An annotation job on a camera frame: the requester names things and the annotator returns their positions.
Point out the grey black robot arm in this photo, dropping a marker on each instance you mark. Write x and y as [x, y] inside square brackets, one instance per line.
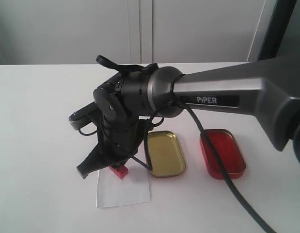
[125, 104]

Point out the white cabinet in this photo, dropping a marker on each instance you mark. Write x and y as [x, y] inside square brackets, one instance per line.
[132, 31]

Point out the white paper sheet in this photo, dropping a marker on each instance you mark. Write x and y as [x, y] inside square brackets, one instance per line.
[115, 192]

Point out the red stamp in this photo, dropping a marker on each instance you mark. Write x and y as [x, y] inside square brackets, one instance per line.
[120, 171]

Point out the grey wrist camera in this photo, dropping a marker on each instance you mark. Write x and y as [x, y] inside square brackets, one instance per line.
[84, 116]

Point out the gold tin lid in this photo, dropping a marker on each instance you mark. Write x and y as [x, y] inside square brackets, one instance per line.
[166, 154]

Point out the red ink pad tin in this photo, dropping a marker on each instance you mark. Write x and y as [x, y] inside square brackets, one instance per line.
[228, 150]

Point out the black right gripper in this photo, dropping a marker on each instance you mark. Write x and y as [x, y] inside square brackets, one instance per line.
[120, 143]

